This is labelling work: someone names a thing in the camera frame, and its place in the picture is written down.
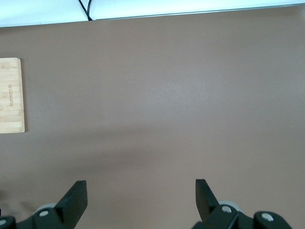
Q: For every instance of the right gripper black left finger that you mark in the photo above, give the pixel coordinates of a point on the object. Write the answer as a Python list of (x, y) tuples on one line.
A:
[(71, 207)]

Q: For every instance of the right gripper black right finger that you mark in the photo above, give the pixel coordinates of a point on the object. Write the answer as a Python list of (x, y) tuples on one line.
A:
[(207, 205)]

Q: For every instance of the brown table mat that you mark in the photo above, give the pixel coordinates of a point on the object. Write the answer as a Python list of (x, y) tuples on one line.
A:
[(152, 95)]

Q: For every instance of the white side shelf surface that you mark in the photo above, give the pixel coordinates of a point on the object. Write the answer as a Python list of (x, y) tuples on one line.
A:
[(166, 7)]

